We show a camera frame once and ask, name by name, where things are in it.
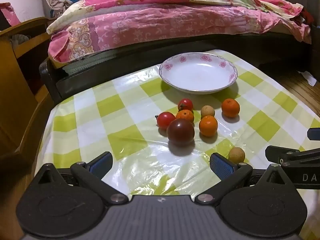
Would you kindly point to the small red tomato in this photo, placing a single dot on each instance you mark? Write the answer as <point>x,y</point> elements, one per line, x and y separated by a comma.
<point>165,120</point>
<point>186,103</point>

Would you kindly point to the wooden chair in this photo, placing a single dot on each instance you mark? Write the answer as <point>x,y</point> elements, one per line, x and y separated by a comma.
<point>15,80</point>

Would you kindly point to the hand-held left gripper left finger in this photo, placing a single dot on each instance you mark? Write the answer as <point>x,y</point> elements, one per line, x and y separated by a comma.
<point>102,162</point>

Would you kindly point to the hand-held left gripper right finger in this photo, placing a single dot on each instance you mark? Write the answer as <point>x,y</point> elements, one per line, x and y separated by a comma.
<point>221,165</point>

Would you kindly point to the tan longan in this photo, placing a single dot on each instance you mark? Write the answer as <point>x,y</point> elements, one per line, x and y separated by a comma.
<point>236,155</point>
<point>207,111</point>

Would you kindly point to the pink patterned pillow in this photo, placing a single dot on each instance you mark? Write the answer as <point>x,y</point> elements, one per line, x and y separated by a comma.
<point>8,13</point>

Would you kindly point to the white paper scrap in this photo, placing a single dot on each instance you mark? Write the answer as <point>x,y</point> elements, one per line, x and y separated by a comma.
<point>308,77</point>

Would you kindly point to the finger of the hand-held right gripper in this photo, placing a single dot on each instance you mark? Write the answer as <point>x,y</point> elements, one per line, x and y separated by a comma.
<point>282,153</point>
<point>314,134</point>

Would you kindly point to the large dark red tomato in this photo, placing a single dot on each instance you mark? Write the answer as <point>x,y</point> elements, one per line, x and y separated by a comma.
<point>180,132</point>

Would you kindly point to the white floral rimmed plate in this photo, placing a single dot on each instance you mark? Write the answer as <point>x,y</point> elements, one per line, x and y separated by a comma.
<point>197,75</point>

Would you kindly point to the dark bed frame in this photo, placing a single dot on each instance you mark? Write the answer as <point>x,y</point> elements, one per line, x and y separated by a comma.
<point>82,80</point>

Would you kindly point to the red cloth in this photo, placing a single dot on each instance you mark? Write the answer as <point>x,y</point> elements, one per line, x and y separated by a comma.
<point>307,16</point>

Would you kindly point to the pink floral blanket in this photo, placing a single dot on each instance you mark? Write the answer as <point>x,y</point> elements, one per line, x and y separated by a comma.
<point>150,25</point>

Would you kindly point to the orange mandarin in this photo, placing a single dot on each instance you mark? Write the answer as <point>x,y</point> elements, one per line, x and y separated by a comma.
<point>230,107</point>
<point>208,125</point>
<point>185,115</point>

